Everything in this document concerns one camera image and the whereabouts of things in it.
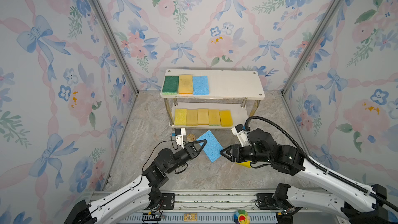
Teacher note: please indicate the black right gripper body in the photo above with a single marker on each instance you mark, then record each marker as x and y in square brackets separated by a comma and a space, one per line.
[248, 154]

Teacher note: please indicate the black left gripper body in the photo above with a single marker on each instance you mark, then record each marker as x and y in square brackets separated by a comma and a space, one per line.
[180, 157]

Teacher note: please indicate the blue sponge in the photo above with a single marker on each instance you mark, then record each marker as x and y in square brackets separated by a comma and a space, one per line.
[200, 85]
[212, 147]

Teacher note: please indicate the bright yellow foam sponge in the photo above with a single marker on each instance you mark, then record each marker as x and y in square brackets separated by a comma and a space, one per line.
[245, 164]

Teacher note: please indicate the yellow orange-backed sponge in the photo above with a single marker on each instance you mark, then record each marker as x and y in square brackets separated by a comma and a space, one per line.
[203, 116]

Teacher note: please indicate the bright yellow cellulose sponge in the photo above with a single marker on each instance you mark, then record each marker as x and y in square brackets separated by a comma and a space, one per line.
[180, 116]

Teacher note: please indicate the pale yellow sponge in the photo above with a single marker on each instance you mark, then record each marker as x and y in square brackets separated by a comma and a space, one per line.
[185, 85]
[192, 118]

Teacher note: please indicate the yellow green-backed sponge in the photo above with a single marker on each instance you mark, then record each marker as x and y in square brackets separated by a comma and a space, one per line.
[214, 117]

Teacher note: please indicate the green scouring sponge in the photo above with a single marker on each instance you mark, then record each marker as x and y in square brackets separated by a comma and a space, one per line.
[170, 86]

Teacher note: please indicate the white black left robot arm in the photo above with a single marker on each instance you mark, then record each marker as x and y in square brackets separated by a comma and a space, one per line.
[140, 194]

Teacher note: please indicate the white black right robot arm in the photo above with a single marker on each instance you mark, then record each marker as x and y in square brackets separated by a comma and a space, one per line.
[343, 197]

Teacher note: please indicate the white two-tier metal shelf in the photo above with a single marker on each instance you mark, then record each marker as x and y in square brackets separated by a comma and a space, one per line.
[239, 92]

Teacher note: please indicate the small yellow tag board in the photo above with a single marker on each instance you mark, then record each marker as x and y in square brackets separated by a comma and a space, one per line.
[190, 217]

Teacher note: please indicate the colourful round toy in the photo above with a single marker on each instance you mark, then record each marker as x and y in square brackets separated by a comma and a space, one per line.
[241, 217]

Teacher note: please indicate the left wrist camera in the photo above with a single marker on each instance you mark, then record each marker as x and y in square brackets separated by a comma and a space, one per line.
[178, 136]

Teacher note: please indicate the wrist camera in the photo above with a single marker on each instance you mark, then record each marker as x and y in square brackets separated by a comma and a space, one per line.
[240, 132]
[178, 136]

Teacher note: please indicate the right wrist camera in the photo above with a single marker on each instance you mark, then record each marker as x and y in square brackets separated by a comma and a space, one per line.
[240, 132]

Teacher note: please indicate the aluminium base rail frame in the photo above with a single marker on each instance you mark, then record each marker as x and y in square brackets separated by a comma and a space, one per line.
[219, 200]

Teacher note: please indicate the aluminium right corner post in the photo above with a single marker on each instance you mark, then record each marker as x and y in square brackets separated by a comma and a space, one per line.
[321, 28]

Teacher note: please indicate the aluminium corner post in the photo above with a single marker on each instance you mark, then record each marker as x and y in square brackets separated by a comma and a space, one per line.
[321, 28]
[98, 9]

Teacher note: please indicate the aluminium left corner post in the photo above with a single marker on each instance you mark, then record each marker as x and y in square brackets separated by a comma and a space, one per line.
[98, 9]

